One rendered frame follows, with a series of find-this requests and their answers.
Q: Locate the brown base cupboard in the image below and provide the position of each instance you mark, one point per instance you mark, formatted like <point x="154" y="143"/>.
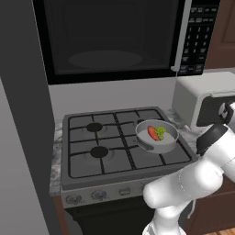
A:
<point x="214" y="211"/>

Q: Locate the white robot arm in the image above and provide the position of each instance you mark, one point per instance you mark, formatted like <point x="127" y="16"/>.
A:
<point x="183" y="189"/>

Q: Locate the brown wall cupboard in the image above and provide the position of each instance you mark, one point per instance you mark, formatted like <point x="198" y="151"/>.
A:
<point x="221" y="33"/>

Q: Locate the black microwave oven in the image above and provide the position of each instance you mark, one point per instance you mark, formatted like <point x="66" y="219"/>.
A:
<point x="200" y="36"/>

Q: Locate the green broccoli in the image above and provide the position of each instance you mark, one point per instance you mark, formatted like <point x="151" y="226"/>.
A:
<point x="161" y="131"/>

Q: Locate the white toaster oven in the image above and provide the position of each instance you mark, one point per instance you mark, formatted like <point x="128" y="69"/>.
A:
<point x="189" y="98"/>

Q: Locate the grey gas hob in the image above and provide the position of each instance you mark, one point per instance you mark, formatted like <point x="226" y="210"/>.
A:
<point x="91" y="171"/>

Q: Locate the grey fridge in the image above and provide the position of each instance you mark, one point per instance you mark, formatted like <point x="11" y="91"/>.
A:
<point x="21" y="122"/>

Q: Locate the grey round hob knob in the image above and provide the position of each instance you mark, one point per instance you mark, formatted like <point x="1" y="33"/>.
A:
<point x="73" y="199"/>
<point x="99" y="195"/>

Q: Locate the black microwave door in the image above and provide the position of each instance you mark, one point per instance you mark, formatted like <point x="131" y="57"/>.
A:
<point x="107" y="33"/>

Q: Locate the black toaster oven door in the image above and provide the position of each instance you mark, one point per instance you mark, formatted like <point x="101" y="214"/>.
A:
<point x="209" y="111"/>

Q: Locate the grey metal pot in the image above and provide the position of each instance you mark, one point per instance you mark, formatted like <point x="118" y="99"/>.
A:
<point x="163" y="146"/>

